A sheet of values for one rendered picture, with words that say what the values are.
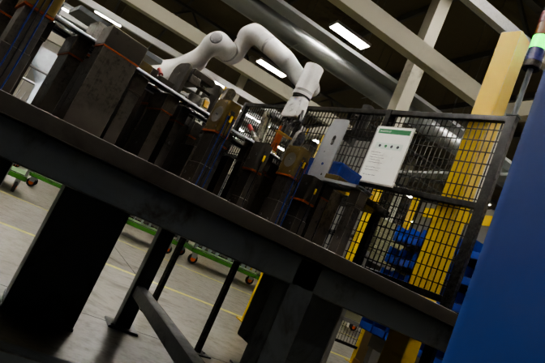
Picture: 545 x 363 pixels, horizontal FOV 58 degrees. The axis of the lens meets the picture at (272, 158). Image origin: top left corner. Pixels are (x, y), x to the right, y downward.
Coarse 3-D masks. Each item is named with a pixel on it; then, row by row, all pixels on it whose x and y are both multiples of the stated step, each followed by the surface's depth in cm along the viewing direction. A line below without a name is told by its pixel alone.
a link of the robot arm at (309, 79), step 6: (306, 66) 212; (312, 66) 211; (318, 66) 211; (306, 72) 211; (312, 72) 210; (318, 72) 211; (300, 78) 211; (306, 78) 210; (312, 78) 210; (318, 78) 212; (300, 84) 210; (306, 84) 209; (312, 84) 210; (318, 84) 215; (312, 90) 210
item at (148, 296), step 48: (0, 144) 99; (48, 144) 103; (96, 192) 106; (144, 192) 111; (192, 240) 115; (240, 240) 120; (144, 288) 249; (288, 288) 126; (336, 288) 132; (240, 336) 156; (288, 336) 126; (432, 336) 146
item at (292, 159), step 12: (288, 156) 186; (300, 156) 183; (288, 168) 183; (300, 168) 183; (276, 180) 186; (288, 180) 181; (300, 180) 183; (276, 192) 183; (288, 192) 180; (264, 204) 184; (276, 204) 179; (264, 216) 181; (276, 216) 179
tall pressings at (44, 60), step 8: (40, 48) 748; (40, 56) 747; (48, 56) 752; (56, 56) 757; (32, 64) 795; (40, 64) 746; (48, 64) 751; (40, 72) 745; (48, 72) 750; (40, 80) 744; (32, 96) 737
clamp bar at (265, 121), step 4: (264, 112) 222; (272, 112) 220; (264, 116) 221; (268, 116) 221; (272, 116) 220; (264, 120) 220; (268, 120) 222; (260, 124) 220; (264, 124) 221; (268, 124) 222; (260, 128) 219; (264, 128) 221; (260, 132) 218; (264, 132) 220; (260, 136) 219; (264, 136) 220; (260, 140) 220
